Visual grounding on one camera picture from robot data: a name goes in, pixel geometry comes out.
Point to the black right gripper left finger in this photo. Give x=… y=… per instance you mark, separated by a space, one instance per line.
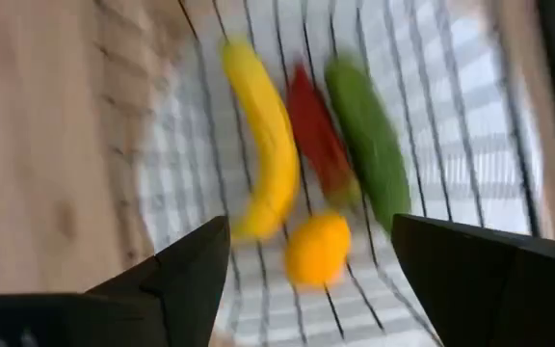
x=186 y=289

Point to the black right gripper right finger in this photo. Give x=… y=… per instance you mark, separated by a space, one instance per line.
x=489 y=289

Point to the orange-yellow round fruit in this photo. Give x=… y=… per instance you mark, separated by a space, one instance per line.
x=317 y=250

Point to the yellow banana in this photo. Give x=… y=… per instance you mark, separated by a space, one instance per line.
x=268 y=144

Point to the green cucumber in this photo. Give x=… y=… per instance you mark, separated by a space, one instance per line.
x=369 y=140

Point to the red chili pepper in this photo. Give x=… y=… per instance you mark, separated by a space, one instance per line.
x=316 y=135

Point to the white round woven placemat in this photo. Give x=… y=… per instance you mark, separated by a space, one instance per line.
x=489 y=193

